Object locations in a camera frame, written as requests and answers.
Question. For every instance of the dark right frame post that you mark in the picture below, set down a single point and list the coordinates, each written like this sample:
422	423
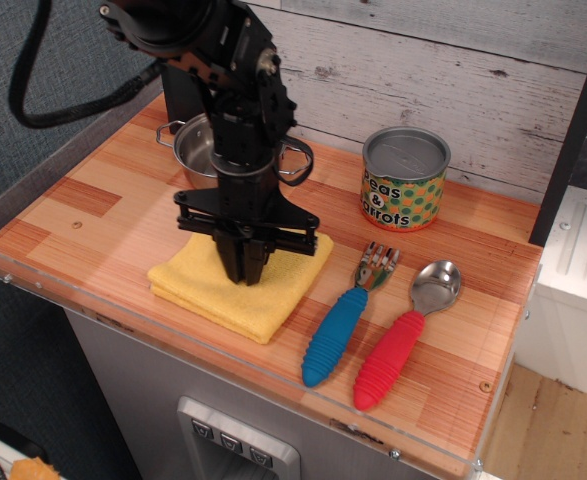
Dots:
562	172

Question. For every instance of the stainless steel pot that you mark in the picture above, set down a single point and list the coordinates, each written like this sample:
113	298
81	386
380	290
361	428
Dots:
192	145

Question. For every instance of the peas and carrots can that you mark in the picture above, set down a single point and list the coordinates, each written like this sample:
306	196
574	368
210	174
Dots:
403	178

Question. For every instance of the silver dispenser button panel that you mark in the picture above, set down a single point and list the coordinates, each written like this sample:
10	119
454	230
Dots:
222	447

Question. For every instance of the red handled spoon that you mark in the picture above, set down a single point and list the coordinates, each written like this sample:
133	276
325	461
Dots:
434	289

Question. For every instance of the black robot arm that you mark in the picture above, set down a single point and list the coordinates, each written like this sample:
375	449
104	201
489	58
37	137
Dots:
230	52

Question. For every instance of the white cabinet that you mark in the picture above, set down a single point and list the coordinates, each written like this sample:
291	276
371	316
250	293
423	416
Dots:
552	337

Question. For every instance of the yellow towel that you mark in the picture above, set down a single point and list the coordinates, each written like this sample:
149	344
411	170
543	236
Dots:
195	280

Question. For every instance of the black vertical post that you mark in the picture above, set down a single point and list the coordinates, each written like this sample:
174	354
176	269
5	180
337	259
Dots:
183	95

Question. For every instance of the orange object at corner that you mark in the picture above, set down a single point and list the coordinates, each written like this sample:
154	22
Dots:
32	469

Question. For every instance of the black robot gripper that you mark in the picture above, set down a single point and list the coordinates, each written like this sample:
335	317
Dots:
247	208

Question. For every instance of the blue handled fork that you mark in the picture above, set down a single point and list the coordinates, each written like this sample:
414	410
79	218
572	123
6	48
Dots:
330	340

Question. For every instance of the grey toy fridge cabinet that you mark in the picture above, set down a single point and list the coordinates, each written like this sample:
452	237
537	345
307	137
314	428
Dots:
143	381

